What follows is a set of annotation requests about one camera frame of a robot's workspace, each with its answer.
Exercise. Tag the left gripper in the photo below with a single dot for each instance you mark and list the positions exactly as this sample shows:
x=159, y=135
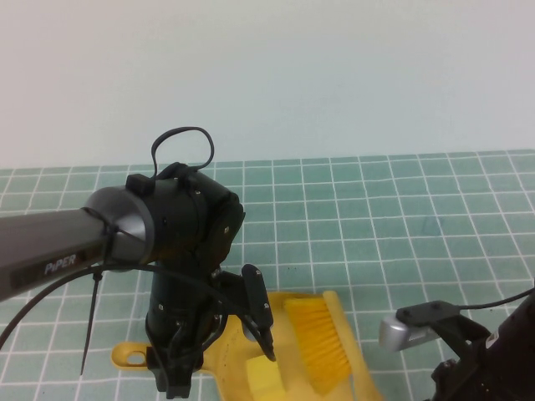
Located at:
x=175, y=313

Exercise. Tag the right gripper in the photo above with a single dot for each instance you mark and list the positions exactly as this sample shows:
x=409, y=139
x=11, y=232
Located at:
x=510, y=367

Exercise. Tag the yellow plastic dustpan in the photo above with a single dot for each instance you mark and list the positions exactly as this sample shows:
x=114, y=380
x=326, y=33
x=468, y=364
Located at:
x=234, y=342

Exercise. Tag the small yellow foam cube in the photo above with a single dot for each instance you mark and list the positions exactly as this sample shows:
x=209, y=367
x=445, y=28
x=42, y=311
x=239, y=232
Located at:
x=263, y=376

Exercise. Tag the yellow hand brush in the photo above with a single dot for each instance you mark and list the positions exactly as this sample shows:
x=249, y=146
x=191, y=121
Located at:
x=322, y=338

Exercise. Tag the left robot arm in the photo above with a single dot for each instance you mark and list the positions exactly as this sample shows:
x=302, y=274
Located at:
x=50, y=238

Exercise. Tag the black zip tie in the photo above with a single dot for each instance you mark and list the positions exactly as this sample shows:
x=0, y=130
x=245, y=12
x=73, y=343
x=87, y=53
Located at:
x=94, y=317

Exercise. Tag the green checked tablecloth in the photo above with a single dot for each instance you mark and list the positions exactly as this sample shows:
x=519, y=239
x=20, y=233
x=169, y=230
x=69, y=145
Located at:
x=376, y=234

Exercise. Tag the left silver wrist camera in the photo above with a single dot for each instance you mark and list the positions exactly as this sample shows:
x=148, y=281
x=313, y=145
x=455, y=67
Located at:
x=251, y=332

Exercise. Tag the right black camera mount bracket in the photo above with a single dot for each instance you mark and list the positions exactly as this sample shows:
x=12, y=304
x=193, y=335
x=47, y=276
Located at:
x=426, y=312

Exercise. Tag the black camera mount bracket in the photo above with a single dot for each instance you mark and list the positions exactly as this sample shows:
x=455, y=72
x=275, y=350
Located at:
x=257, y=292
x=426, y=312

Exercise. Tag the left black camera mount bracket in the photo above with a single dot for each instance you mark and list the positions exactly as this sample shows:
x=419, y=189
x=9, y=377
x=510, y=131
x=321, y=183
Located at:
x=257, y=292

